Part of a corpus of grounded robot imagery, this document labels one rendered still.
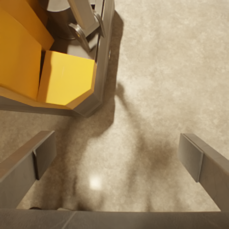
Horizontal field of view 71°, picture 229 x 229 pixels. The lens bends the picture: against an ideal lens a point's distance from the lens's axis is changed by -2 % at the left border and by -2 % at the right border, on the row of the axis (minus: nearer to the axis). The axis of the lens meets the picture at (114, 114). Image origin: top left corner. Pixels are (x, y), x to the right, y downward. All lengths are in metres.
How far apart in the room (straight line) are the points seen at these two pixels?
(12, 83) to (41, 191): 0.69
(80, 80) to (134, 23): 0.64
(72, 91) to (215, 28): 0.94
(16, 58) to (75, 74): 0.21
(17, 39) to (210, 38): 1.00
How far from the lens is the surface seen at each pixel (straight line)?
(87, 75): 0.66
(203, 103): 1.01
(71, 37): 0.79
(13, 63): 0.54
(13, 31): 0.57
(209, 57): 1.12
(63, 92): 0.63
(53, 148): 0.17
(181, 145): 0.17
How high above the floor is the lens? 0.91
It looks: 79 degrees down
